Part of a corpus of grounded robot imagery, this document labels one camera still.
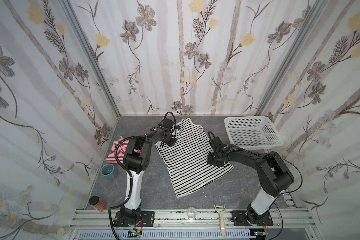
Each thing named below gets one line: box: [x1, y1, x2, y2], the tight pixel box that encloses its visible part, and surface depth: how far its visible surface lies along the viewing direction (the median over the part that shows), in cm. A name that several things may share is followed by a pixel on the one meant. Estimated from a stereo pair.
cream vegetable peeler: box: [214, 205, 226, 237], surface depth 75 cm
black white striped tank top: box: [154, 118, 235, 199], surface depth 95 cm
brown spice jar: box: [88, 195, 107, 212], surface depth 74 cm
